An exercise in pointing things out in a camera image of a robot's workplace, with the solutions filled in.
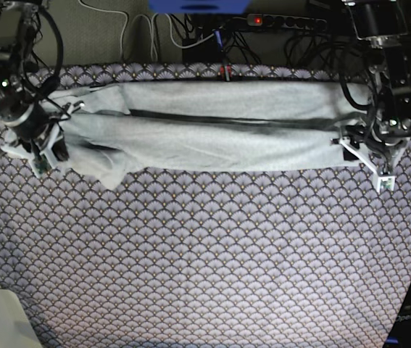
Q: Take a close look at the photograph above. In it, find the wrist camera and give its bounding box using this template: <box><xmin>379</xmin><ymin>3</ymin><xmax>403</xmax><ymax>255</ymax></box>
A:
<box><xmin>373</xmin><ymin>173</ymin><xmax>396</xmax><ymax>193</ymax></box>
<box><xmin>30</xmin><ymin>157</ymin><xmax>52</xmax><ymax>178</ymax></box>

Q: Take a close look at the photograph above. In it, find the black power strip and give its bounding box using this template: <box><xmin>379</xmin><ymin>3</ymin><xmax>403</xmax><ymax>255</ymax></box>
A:
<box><xmin>246</xmin><ymin>14</ymin><xmax>328</xmax><ymax>32</ymax></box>

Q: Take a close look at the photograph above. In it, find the white cable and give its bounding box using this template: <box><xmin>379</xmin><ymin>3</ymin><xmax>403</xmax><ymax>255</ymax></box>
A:
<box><xmin>78</xmin><ymin>0</ymin><xmax>130</xmax><ymax>59</ymax></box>

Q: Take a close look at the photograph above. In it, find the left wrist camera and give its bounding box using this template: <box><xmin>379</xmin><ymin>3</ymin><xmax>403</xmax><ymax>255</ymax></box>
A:
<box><xmin>373</xmin><ymin>173</ymin><xmax>396</xmax><ymax>193</ymax></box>

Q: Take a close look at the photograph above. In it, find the light grey T-shirt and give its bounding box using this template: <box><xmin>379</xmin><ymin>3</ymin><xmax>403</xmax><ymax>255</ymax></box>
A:
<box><xmin>43</xmin><ymin>81</ymin><xmax>361</xmax><ymax>189</ymax></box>

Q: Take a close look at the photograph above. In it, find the blue mount plate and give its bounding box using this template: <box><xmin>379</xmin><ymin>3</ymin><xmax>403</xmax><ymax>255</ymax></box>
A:
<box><xmin>149</xmin><ymin>0</ymin><xmax>250</xmax><ymax>15</ymax></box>

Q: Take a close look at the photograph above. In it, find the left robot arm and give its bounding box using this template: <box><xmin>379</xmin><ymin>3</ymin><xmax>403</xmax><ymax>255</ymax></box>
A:
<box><xmin>339</xmin><ymin>1</ymin><xmax>411</xmax><ymax>177</ymax></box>

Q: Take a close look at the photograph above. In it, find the black box under table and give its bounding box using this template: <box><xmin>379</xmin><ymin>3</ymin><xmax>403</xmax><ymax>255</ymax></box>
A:
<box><xmin>181</xmin><ymin>37</ymin><xmax>221</xmax><ymax>63</ymax></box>

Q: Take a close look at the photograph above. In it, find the fan-patterned grey tablecloth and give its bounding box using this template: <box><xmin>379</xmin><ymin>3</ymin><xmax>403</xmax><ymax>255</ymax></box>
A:
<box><xmin>0</xmin><ymin>62</ymin><xmax>411</xmax><ymax>348</ymax></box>

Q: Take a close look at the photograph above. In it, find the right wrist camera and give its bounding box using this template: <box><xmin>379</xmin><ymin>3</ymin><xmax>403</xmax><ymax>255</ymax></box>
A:
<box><xmin>30</xmin><ymin>157</ymin><xmax>52</xmax><ymax>178</ymax></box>

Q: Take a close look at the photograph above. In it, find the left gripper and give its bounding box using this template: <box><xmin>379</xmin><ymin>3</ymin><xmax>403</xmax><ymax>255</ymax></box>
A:
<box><xmin>331</xmin><ymin>120</ymin><xmax>411</xmax><ymax>174</ymax></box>

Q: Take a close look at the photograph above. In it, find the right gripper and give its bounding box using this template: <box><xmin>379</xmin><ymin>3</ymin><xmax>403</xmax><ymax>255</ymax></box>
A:
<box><xmin>16</xmin><ymin>103</ymin><xmax>82</xmax><ymax>163</ymax></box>

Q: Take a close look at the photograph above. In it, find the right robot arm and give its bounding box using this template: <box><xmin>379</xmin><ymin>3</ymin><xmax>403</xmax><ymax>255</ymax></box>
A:
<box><xmin>0</xmin><ymin>1</ymin><xmax>79</xmax><ymax>168</ymax></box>

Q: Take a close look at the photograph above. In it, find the red black clamp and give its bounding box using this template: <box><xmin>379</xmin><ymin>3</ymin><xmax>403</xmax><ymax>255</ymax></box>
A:
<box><xmin>219</xmin><ymin>65</ymin><xmax>232</xmax><ymax>82</ymax></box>

